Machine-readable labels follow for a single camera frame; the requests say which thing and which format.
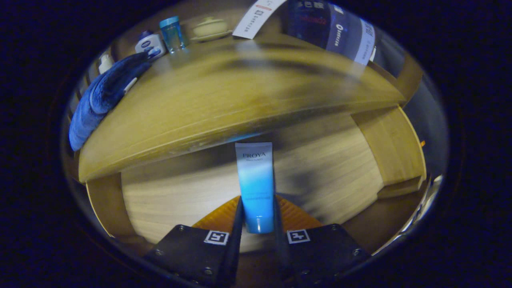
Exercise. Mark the wooden drawer with black knob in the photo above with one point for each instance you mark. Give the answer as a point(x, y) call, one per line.
point(328, 168)

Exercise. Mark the white bottle with blue cap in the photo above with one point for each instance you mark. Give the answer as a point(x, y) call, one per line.
point(148, 44)

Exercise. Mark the pale lilac book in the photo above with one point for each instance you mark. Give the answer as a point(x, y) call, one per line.
point(364, 42)

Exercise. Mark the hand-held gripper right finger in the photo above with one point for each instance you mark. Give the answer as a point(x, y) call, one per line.
point(320, 252)

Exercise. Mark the wooden cabinet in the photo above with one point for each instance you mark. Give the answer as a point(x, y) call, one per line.
point(410, 78)

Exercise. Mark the rolled blue towel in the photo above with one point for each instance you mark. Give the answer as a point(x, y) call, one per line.
point(100, 96)

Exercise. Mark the wooden countertop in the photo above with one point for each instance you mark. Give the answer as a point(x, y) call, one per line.
point(224, 100)

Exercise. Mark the white pump bottle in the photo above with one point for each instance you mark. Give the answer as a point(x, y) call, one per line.
point(105, 64)

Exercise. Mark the blue and white cosmetic tube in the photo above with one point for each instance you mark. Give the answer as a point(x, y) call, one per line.
point(255, 180)

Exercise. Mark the clear blue bottle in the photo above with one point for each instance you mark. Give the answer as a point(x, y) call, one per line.
point(172, 36)

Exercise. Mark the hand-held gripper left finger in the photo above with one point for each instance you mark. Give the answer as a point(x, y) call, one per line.
point(196, 252)

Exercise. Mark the dark blue book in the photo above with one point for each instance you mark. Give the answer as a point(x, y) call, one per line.
point(312, 24)

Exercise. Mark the beige lidded teacup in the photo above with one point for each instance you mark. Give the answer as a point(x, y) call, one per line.
point(210, 28)

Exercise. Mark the white book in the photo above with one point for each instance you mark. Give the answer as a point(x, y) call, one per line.
point(256, 18)

